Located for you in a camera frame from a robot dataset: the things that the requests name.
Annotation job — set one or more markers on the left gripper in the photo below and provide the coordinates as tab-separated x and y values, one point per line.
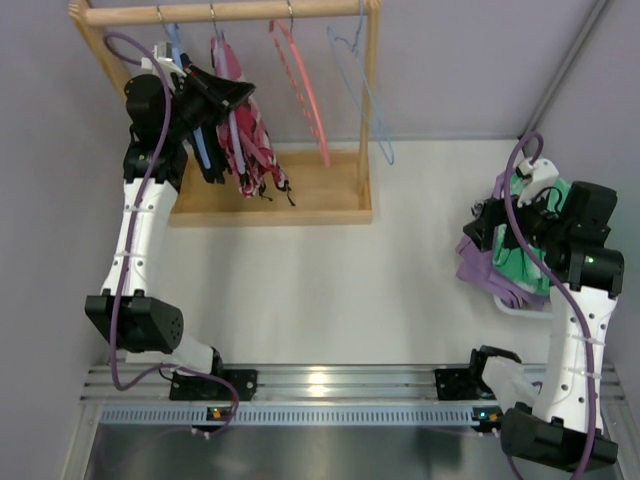
201	98

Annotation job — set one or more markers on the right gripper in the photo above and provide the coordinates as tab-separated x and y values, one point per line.
486	226

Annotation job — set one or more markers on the black trousers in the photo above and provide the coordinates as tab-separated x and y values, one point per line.
216	154

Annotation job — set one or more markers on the lilac plastic hanger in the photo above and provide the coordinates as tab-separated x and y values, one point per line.
219	54

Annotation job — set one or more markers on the pink camouflage trousers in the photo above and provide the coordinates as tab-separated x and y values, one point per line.
259	156

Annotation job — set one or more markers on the light blue plastic hanger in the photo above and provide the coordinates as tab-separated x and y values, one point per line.
177	50

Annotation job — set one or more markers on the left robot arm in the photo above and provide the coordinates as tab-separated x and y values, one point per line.
126	311

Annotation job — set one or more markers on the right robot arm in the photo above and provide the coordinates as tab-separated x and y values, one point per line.
558	424

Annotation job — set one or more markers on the pink plastic hanger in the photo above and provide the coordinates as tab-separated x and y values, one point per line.
300	81

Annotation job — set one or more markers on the green white garment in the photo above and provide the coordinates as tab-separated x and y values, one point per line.
515	264

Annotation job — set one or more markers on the purple garment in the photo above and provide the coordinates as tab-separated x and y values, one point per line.
477	268

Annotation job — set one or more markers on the white plastic basket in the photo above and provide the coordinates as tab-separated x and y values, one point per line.
524	313

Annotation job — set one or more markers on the wooden clothes rack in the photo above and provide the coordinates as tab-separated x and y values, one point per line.
336	195

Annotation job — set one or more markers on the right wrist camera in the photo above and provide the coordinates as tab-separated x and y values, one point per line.
536	174

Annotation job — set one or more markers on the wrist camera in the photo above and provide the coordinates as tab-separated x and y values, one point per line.
162	54
536	174

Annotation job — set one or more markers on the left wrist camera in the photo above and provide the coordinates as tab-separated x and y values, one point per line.
162	54

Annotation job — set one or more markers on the thin blue wire hanger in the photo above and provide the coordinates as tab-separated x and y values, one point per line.
365	95

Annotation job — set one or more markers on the aluminium mounting rail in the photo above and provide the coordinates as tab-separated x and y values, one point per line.
299	395

